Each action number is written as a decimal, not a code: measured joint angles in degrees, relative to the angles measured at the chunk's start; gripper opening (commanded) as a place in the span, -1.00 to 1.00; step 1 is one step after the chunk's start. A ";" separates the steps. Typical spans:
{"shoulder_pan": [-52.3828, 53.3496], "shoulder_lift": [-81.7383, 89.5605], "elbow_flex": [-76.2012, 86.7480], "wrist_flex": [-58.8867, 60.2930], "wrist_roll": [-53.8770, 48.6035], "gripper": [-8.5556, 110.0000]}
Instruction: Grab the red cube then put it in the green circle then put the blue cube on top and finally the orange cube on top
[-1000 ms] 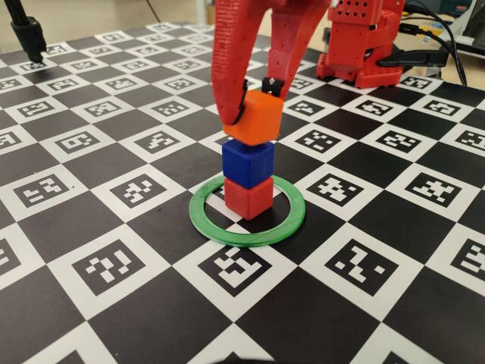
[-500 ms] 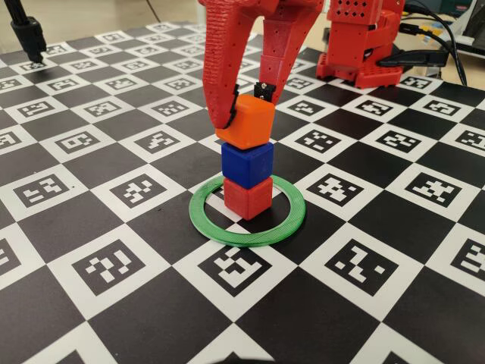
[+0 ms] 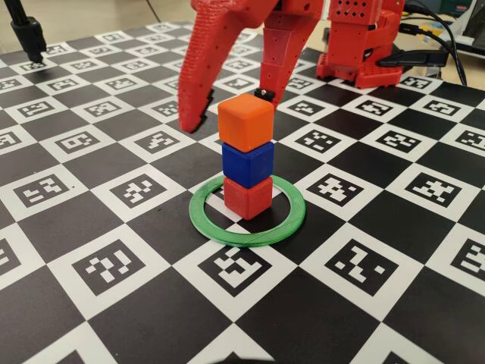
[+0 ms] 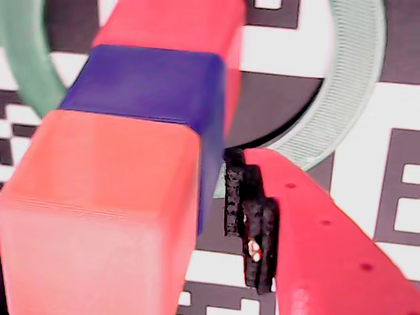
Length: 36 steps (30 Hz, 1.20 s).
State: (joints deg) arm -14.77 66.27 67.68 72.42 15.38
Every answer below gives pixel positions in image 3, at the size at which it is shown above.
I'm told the blue cube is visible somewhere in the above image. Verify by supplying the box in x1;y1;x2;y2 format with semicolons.
221;142;275;190

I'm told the black usb connector cable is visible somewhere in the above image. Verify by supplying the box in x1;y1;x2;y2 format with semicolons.
399;22;448;39

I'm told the green flat ring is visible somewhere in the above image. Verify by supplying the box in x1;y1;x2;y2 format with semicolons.
188;174;306;249

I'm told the orange cube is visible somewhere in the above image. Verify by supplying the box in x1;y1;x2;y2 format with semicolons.
217;94;274;153

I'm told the green cardboard box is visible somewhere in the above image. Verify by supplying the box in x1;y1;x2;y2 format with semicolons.
439;0;471;16

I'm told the thin black cable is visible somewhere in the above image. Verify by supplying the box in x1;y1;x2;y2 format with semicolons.
405;2;469;86

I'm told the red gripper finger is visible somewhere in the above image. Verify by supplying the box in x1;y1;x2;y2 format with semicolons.
177;0;283;134
254;17;320;110

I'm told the black tripod leg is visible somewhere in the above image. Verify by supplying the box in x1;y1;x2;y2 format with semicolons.
0;0;49;64

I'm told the red robot base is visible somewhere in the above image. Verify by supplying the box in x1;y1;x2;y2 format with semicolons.
316;22;403;90

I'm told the black white marker checkerboard mat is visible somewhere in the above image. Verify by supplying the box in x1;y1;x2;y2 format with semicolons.
0;20;485;364

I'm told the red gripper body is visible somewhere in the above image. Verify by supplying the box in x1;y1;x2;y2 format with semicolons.
272;0;327;20

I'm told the red cube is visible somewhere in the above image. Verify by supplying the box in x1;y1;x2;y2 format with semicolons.
223;176;274;221

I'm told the grey laptop computer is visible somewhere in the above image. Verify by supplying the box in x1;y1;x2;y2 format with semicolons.
452;3;485;58

